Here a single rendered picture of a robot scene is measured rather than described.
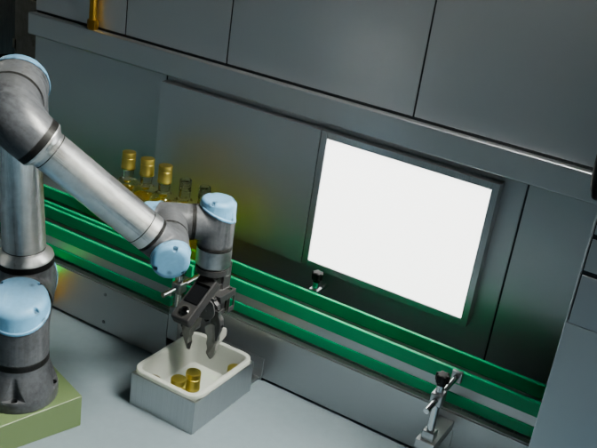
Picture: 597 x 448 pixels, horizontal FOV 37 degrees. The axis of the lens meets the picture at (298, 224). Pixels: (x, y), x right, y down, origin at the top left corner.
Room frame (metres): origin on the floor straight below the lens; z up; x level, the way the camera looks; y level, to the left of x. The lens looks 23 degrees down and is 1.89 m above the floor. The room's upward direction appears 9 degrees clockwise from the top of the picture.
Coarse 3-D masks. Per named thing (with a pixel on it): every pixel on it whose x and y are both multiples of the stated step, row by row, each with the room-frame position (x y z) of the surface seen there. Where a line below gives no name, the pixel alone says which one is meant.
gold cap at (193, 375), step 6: (186, 372) 1.65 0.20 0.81; (192, 372) 1.65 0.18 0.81; (198, 372) 1.65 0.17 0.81; (192, 378) 1.64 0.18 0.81; (198, 378) 1.65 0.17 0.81; (186, 384) 1.64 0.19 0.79; (192, 384) 1.64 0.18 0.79; (198, 384) 1.65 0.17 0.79; (186, 390) 1.64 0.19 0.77; (192, 390) 1.64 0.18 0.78; (198, 390) 1.65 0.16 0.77
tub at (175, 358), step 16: (192, 336) 1.77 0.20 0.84; (160, 352) 1.67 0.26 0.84; (176, 352) 1.71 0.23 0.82; (192, 352) 1.76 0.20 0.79; (224, 352) 1.74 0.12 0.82; (240, 352) 1.72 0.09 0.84; (144, 368) 1.62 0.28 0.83; (160, 368) 1.66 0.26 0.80; (176, 368) 1.71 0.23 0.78; (208, 368) 1.75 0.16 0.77; (224, 368) 1.73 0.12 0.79; (240, 368) 1.66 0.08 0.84; (160, 384) 1.56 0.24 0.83; (208, 384) 1.68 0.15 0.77; (192, 400) 1.54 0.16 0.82
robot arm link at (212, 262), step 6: (198, 252) 1.65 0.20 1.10; (204, 252) 1.64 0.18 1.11; (228, 252) 1.66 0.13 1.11; (198, 258) 1.65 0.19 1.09; (204, 258) 1.64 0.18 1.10; (210, 258) 1.64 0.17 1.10; (216, 258) 1.64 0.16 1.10; (222, 258) 1.65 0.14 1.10; (228, 258) 1.66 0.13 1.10; (198, 264) 1.65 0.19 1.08; (204, 264) 1.64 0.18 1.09; (210, 264) 1.64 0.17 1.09; (216, 264) 1.64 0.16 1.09; (222, 264) 1.65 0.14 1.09; (228, 264) 1.66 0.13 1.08; (210, 270) 1.64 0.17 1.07; (216, 270) 1.64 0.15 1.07; (222, 270) 1.66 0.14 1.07
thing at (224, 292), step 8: (200, 272) 1.65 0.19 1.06; (208, 272) 1.64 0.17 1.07; (216, 272) 1.64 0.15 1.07; (224, 272) 1.65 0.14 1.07; (216, 280) 1.66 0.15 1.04; (224, 280) 1.69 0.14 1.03; (224, 288) 1.69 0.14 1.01; (232, 288) 1.70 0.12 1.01; (216, 296) 1.66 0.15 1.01; (224, 296) 1.66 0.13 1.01; (208, 304) 1.64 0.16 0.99; (216, 304) 1.64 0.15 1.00; (224, 304) 1.69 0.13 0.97; (232, 304) 1.70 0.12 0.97; (208, 312) 1.64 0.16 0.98; (208, 320) 1.65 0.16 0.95
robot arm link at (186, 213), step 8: (152, 208) 1.63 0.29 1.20; (160, 208) 1.63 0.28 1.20; (168, 208) 1.63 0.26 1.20; (176, 208) 1.64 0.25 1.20; (184, 208) 1.64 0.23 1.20; (192, 208) 1.65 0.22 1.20; (168, 216) 1.59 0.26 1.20; (176, 216) 1.60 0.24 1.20; (184, 216) 1.63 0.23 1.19; (192, 216) 1.63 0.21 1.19; (184, 224) 1.59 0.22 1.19; (192, 224) 1.63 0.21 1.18; (192, 232) 1.63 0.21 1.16
